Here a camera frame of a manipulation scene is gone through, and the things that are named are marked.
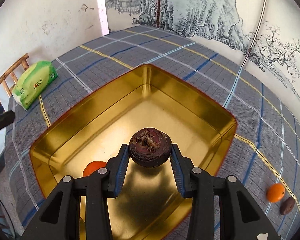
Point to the dark brown fruit top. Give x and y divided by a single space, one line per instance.
287 206

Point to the red gold toffee tin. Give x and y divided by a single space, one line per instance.
149 205

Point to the wooden chair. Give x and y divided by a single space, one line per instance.
8 79

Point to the green tissue pack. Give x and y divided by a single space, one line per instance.
32 82

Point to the small orange top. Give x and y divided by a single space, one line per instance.
275 193

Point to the dark brown fruit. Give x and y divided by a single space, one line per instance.
150 147
287 206

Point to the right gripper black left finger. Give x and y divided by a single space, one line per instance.
58 217

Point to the large orange front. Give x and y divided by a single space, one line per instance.
92 167

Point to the plaid grey tablecloth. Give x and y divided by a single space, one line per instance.
265 149

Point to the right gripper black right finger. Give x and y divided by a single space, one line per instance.
240 215

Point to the painted folding screen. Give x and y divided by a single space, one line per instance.
261 37

